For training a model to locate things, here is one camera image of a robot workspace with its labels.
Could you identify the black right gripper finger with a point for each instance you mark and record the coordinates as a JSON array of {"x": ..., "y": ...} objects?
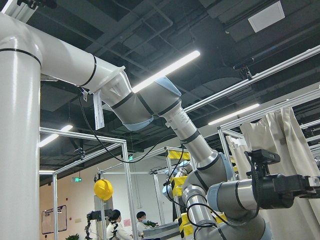
[
  {"x": 310, "y": 194},
  {"x": 313, "y": 181}
]

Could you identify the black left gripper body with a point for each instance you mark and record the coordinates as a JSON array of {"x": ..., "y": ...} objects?
[{"x": 278, "y": 191}]

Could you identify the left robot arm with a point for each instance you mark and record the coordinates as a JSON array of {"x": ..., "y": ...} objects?
[{"x": 218, "y": 207}]

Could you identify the yellow hard hat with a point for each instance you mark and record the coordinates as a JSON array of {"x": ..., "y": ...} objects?
[{"x": 103, "y": 189}]

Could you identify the white robot column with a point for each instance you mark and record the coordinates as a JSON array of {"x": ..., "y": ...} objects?
[{"x": 25, "y": 54}]

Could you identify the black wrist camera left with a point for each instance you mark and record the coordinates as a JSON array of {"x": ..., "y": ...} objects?
[{"x": 261, "y": 158}]

